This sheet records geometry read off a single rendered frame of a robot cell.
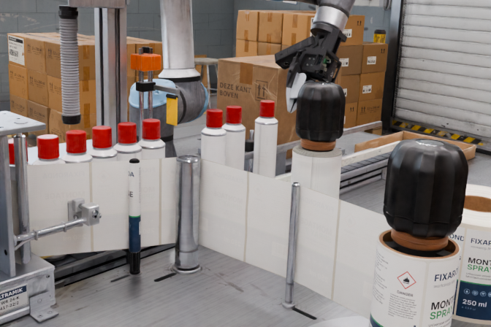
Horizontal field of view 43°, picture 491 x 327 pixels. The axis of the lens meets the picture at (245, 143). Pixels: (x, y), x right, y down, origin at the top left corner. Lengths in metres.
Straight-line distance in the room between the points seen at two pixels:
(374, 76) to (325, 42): 4.24
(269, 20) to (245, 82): 3.42
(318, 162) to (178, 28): 0.78
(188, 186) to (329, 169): 0.24
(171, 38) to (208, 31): 6.26
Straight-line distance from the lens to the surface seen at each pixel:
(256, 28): 5.30
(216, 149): 1.25
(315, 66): 1.41
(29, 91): 5.21
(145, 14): 7.43
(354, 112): 5.54
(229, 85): 1.84
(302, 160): 1.04
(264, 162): 1.39
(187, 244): 1.00
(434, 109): 6.02
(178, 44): 1.69
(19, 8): 6.80
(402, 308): 0.69
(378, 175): 1.75
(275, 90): 1.72
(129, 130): 1.11
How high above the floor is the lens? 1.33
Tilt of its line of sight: 14 degrees down
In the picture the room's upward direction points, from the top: 2 degrees clockwise
